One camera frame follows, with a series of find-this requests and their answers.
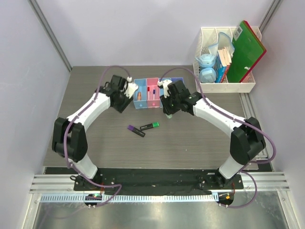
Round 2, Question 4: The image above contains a purple drawer box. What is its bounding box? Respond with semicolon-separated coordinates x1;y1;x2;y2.
171;77;184;83

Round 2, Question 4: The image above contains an orange mini highlighter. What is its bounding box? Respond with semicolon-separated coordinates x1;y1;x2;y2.
137;92;142;101

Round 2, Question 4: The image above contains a pink drawer box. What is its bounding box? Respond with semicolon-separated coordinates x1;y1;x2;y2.
147;78;160;108

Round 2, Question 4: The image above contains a green cap black highlighter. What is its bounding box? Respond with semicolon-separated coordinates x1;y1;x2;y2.
140;122;159;131

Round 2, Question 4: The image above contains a purple cap black highlighter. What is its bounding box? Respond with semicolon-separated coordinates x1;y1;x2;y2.
127;125;145;137

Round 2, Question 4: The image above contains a light blue drawer box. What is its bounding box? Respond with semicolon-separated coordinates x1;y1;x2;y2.
133;78;148;109

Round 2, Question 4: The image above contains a red cap whiteboard marker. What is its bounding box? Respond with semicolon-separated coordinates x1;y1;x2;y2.
147;86;150;101

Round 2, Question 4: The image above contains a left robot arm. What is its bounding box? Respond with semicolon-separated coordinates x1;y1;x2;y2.
51;75;139;190

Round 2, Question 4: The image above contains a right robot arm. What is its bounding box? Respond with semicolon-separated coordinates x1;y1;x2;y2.
157;80;266;188

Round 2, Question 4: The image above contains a lower blue tape dispenser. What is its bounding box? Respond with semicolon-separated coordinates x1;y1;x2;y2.
199;67;216;83

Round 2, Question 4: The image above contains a blue red card box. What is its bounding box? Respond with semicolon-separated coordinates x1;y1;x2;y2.
215;54;228;83

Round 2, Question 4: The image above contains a wooden sticks bundle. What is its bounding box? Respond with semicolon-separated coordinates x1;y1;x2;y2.
218;47;232;66

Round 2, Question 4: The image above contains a white plastic organizer basket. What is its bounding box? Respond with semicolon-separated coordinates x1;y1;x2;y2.
193;27;255;93

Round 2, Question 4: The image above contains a clear blue zip bag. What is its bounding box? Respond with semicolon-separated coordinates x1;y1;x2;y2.
208;32;235;57

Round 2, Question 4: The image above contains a green plastic folder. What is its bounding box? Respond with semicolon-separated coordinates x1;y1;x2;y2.
226;20;266;83

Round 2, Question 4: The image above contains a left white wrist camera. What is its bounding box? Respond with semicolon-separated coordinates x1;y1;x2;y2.
124;82;139;99

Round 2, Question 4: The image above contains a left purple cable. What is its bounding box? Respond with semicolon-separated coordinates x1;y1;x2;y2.
63;65;122;207

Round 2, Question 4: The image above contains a purple cable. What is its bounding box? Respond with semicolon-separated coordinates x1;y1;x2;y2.
159;67;277;209
63;65;122;207

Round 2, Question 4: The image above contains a left corner aluminium post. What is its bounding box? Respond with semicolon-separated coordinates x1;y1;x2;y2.
28;0;72;72

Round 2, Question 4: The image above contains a corner aluminium post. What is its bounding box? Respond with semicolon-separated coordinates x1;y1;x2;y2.
28;0;72;72
259;0;283;33

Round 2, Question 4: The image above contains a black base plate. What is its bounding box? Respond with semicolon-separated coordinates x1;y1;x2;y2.
73;167;244;195

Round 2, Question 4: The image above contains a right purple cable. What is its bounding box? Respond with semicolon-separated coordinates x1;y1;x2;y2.
159;67;277;209

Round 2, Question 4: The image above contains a right corner aluminium post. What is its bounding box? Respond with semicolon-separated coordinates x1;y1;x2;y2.
259;0;283;33

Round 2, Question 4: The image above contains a slotted cable duct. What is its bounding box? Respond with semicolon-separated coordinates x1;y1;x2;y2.
40;193;219;203

